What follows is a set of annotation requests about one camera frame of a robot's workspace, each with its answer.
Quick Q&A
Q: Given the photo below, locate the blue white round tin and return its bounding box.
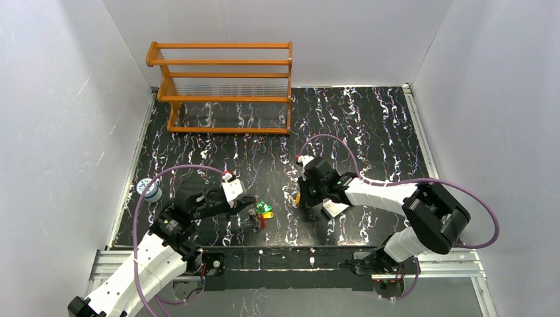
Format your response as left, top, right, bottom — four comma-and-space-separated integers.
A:
136, 178, 162, 203

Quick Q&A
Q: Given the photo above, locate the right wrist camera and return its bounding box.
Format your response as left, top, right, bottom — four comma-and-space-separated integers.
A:
295, 155, 314, 168

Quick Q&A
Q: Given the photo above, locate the orange wooden rack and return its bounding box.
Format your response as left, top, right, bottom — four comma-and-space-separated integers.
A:
145, 41, 293, 135

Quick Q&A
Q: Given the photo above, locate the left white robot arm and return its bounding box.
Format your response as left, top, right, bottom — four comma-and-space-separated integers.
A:
67, 187, 257, 316

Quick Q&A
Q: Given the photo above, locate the red white key ring bundle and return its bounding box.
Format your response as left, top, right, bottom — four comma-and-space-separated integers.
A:
248, 200, 275, 230

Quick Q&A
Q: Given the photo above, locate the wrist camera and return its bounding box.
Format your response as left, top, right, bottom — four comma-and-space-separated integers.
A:
221, 170, 246, 207
295, 155, 314, 168

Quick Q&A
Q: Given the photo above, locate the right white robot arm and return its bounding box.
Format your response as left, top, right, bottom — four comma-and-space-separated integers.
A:
297, 155, 471, 265

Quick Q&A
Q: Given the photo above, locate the aluminium frame rail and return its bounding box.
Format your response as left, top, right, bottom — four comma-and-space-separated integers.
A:
402, 83, 497, 316

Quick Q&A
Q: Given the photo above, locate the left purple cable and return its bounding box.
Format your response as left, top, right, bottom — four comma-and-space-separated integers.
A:
132, 164, 232, 317

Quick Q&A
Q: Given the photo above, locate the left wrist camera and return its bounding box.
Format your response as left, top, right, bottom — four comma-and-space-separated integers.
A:
221, 170, 246, 207

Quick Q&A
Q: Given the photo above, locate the white card box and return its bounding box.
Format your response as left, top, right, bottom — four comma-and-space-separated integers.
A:
322, 199, 351, 219

